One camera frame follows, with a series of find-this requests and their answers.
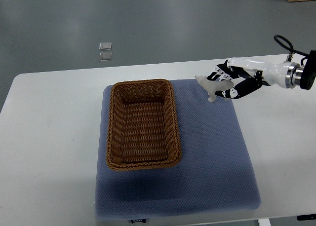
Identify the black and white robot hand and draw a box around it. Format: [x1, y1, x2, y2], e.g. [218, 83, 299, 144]
[207, 58, 293, 99]

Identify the white bear figurine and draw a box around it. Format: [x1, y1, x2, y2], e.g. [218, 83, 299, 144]
[195, 75, 234, 103]

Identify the brown wicker basket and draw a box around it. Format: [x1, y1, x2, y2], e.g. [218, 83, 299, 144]
[106, 79, 182, 171]

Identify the blue-grey quilted mat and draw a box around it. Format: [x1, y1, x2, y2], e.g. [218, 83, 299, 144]
[95, 79, 261, 221]

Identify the black table control box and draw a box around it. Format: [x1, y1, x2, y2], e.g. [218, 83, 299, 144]
[297, 214, 316, 221]

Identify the lower metal floor plate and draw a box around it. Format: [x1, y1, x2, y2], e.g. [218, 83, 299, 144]
[99, 51, 112, 61]

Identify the metal floor plate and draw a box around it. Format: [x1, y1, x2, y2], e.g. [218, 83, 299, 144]
[99, 42, 112, 50]
[99, 51, 112, 61]

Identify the upper metal floor plate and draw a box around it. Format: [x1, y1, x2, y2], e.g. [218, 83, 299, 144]
[99, 42, 112, 50]

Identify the black cable loop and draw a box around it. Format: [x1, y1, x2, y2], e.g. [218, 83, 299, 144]
[274, 35, 311, 64]

